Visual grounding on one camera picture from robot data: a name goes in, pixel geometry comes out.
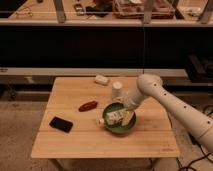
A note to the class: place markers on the clear plastic bin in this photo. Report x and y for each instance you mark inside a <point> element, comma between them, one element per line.
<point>136,8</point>

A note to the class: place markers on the wooden table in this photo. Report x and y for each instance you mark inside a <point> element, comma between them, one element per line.
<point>151,137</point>

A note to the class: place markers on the white paper cup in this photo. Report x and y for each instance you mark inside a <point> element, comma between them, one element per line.
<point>116,90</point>

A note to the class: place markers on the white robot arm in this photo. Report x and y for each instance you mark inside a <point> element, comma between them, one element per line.
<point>198,124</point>

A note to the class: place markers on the black smartphone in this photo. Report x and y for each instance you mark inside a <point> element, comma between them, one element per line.
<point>61,124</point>

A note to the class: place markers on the green bowl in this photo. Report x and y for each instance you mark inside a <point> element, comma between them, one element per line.
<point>116,127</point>

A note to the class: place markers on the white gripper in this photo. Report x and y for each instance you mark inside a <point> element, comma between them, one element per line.
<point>132,99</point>

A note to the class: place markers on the dark device on shelf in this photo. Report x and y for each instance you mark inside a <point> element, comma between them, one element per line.
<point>79,9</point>

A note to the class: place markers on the red pepper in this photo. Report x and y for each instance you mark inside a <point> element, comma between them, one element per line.
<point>88,106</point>

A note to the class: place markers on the black equipment at right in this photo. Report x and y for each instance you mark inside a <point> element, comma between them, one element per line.
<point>199,70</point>

